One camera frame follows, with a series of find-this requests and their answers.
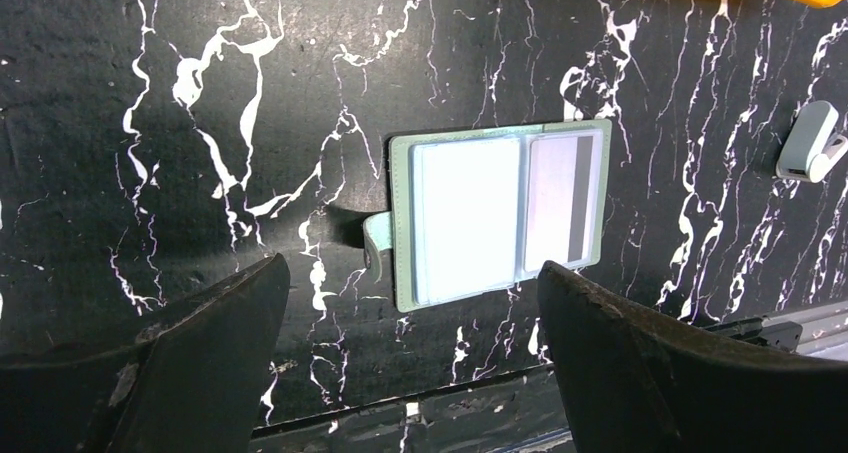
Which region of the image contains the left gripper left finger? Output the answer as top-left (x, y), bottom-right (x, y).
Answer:
top-left (1, 255), bottom-right (290, 452)

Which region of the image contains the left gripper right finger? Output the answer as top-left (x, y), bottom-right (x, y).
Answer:
top-left (537, 261), bottom-right (847, 452)

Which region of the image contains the small white clip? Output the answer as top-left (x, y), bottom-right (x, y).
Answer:
top-left (775, 100), bottom-right (847, 183)

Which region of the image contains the white magnetic stripe card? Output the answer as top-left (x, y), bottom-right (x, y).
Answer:
top-left (523, 135), bottom-right (595, 273)

